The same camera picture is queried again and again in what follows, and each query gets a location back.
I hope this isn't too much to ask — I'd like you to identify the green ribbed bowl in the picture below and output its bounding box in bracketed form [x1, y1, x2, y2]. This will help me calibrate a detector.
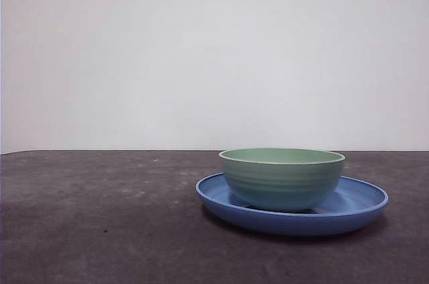
[219, 147, 346, 213]

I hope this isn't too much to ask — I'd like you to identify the blue round plate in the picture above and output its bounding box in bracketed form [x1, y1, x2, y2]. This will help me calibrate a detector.
[195, 172, 389, 238]

